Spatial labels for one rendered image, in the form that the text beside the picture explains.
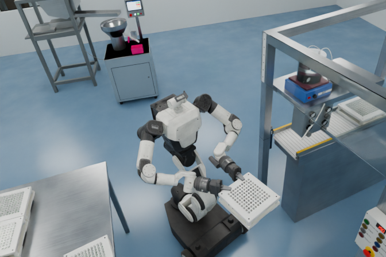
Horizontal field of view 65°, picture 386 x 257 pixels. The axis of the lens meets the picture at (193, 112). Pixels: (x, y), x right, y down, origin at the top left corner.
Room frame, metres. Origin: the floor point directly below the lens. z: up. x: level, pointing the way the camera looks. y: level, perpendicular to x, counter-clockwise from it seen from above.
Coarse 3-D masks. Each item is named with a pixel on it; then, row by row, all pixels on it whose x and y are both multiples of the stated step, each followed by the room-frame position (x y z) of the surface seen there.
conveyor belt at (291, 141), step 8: (280, 136) 1.65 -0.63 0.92; (288, 136) 1.64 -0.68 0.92; (296, 136) 1.63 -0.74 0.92; (312, 136) 1.61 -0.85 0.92; (320, 136) 1.60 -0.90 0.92; (328, 136) 1.59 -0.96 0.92; (280, 144) 1.59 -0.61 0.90; (288, 144) 1.56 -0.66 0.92; (296, 144) 1.55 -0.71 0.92; (304, 144) 1.54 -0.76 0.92; (312, 144) 1.53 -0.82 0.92; (288, 152) 1.50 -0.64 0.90
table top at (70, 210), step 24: (96, 168) 1.62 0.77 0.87; (0, 192) 1.50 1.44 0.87; (48, 192) 1.44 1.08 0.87; (72, 192) 1.41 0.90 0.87; (96, 192) 1.39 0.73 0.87; (48, 216) 1.24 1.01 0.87; (72, 216) 1.21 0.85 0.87; (96, 216) 1.19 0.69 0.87; (24, 240) 1.08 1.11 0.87; (48, 240) 1.06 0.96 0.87; (72, 240) 1.04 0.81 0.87
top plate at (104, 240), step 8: (96, 240) 0.98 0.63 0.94; (104, 240) 0.97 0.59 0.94; (80, 248) 0.94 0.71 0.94; (96, 248) 0.93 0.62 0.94; (104, 248) 0.92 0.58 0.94; (64, 256) 0.90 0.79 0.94; (80, 256) 0.89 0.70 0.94; (88, 256) 0.89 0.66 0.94; (104, 256) 0.88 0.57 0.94; (112, 256) 0.87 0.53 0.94
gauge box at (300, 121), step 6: (294, 108) 1.48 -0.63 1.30; (294, 114) 1.47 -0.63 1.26; (300, 114) 1.42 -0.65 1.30; (294, 120) 1.46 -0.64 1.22; (300, 120) 1.41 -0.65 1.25; (306, 120) 1.39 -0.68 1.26; (294, 126) 1.46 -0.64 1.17; (300, 126) 1.41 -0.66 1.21; (306, 126) 1.40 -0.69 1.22; (312, 126) 1.41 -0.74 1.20; (318, 126) 1.43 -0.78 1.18; (300, 132) 1.40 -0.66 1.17; (312, 132) 1.41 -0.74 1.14
